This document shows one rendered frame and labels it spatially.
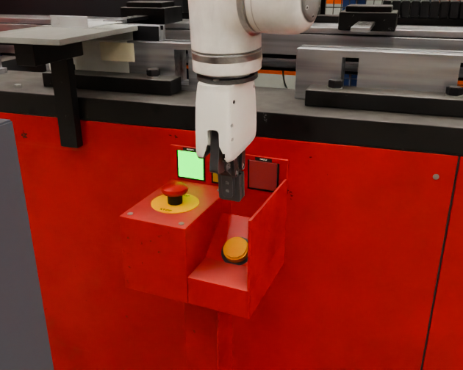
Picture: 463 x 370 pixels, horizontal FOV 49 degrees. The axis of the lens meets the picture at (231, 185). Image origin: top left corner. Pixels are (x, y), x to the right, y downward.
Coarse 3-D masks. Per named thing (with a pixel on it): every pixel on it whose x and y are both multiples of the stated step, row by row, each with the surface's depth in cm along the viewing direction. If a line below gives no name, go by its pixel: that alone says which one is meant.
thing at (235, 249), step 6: (228, 240) 76; (234, 240) 76; (240, 240) 75; (228, 246) 75; (234, 246) 75; (240, 246) 75; (246, 246) 75; (228, 252) 75; (234, 252) 74; (240, 252) 74; (246, 252) 74; (228, 258) 74; (234, 258) 74; (240, 258) 74
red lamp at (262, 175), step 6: (252, 162) 78; (258, 162) 78; (264, 162) 78; (252, 168) 79; (258, 168) 78; (264, 168) 78; (270, 168) 77; (276, 168) 77; (252, 174) 79; (258, 174) 79; (264, 174) 78; (270, 174) 78; (276, 174) 77; (252, 180) 79; (258, 180) 79; (264, 180) 79; (270, 180) 78; (276, 180) 78; (252, 186) 80; (258, 186) 79; (264, 186) 79; (270, 186) 78
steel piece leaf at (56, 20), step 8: (56, 16) 101; (64, 16) 100; (72, 16) 99; (80, 16) 99; (56, 24) 101; (64, 24) 101; (72, 24) 100; (80, 24) 100; (88, 24) 105; (96, 24) 105; (104, 24) 105
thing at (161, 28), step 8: (128, 24) 108; (136, 24) 108; (144, 24) 107; (152, 24) 107; (136, 32) 106; (144, 32) 105; (152, 32) 105; (160, 32) 105; (152, 40) 105; (160, 40) 105
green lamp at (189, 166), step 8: (184, 152) 82; (192, 152) 82; (184, 160) 83; (192, 160) 82; (200, 160) 82; (184, 168) 83; (192, 168) 83; (200, 168) 82; (184, 176) 84; (192, 176) 83; (200, 176) 83
